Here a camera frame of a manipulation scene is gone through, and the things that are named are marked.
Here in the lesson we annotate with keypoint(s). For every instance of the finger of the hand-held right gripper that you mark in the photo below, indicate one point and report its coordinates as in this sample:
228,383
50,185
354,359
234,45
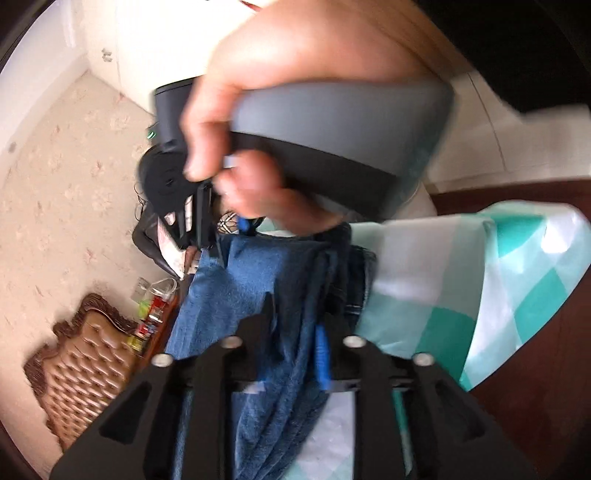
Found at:
204,221
245,227

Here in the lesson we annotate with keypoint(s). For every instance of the dark wooden bed frame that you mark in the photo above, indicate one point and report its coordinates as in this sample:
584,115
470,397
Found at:
545,392

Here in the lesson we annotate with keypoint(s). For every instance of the yellow green box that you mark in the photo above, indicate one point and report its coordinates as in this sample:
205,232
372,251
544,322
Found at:
135,342

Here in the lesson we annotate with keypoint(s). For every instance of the white wardrobe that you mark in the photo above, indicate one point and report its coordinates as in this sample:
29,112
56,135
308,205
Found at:
138,41

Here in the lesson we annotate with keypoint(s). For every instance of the blue denim pants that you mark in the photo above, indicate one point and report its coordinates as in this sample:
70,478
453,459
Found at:
258,277

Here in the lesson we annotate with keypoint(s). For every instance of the dark wooden nightstand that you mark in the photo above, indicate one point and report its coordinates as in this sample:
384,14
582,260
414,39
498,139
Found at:
159,337

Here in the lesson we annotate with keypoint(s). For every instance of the green white checkered bedsheet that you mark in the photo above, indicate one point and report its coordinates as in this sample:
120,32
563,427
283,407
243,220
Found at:
438,286

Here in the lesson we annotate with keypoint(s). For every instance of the small green item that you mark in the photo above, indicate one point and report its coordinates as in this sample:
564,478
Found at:
145,305

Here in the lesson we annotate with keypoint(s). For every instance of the black leather chair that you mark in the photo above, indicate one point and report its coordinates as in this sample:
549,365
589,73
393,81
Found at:
144,240

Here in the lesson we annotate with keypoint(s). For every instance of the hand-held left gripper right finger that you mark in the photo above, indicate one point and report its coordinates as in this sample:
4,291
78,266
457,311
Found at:
322,357

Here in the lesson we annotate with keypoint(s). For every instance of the person's black clothing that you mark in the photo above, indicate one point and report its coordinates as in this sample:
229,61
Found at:
517,50

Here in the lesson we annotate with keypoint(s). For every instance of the white furniture panel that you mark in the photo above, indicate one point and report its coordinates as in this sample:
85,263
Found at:
508,147

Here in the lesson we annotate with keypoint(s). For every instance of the tufted brown leather headboard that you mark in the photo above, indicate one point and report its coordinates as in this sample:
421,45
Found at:
83,369

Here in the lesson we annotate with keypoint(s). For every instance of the red packet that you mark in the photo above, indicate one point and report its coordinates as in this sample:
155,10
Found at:
146,329

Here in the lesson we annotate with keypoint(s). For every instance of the person's right hand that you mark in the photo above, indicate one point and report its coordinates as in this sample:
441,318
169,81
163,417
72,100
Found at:
300,41

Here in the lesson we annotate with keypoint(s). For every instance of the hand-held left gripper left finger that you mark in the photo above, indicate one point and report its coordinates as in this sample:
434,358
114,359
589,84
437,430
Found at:
267,318

